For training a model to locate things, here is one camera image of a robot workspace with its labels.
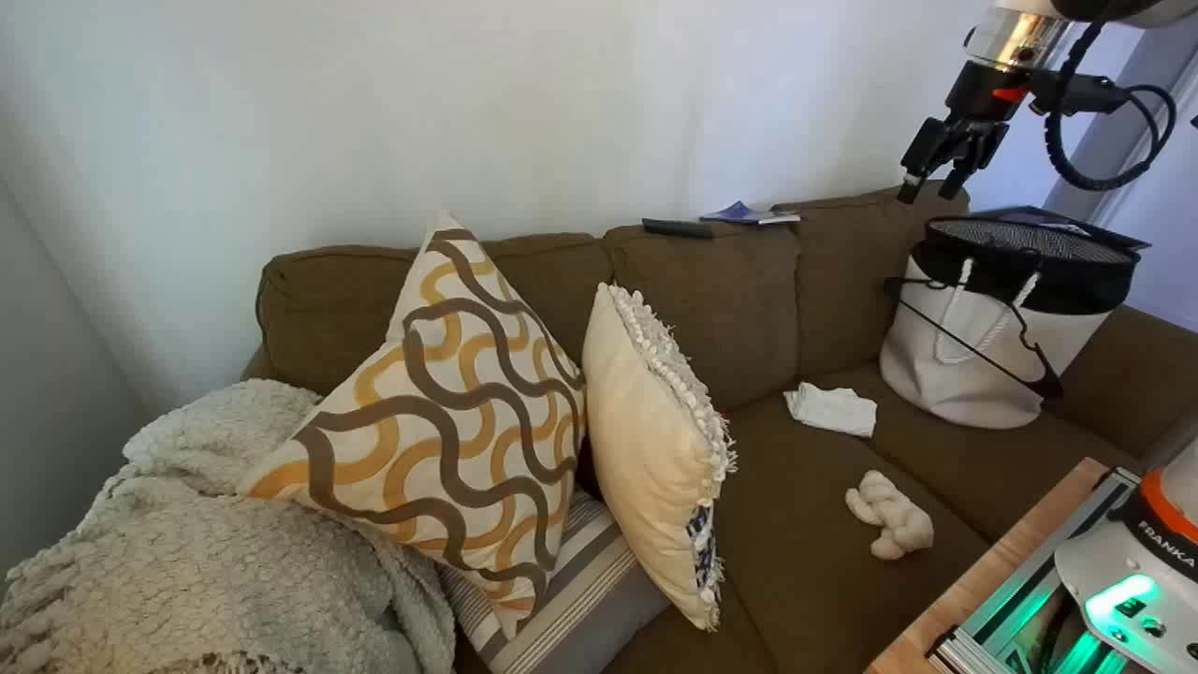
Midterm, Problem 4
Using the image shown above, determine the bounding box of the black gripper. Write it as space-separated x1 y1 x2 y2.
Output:
895 53 1042 204

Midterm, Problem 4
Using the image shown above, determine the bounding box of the cream teddy bear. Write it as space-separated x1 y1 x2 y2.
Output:
844 469 941 564

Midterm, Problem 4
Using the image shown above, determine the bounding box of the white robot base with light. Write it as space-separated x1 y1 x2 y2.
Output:
1052 435 1198 674

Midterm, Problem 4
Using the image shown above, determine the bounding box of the brown fabric couch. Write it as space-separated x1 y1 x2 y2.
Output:
239 182 1198 674

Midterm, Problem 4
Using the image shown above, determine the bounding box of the white bag with black top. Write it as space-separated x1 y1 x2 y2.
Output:
876 204 1152 435

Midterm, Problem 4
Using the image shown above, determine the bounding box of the black remote control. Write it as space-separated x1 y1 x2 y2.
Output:
635 215 720 243

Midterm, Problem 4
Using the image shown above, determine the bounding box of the white crumpled cloth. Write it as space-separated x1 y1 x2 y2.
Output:
779 379 885 440

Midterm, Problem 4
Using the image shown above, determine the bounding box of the wooden table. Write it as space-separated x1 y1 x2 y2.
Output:
865 453 1115 674

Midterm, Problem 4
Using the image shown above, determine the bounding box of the cream fringed pillow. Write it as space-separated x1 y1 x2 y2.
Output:
581 280 742 631

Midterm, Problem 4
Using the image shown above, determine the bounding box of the wavy brown patterned pillow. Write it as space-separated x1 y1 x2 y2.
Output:
235 212 593 640

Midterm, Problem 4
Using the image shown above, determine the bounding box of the grey striped cushion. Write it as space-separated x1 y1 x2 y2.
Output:
442 488 672 674

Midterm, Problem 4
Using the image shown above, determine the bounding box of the grey fuzzy blanket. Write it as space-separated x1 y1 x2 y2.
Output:
0 374 461 674

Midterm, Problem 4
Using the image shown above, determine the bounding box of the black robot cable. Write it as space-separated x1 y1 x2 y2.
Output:
1031 20 1181 193

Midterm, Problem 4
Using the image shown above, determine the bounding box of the aluminium frame rail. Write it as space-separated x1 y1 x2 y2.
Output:
934 463 1142 674

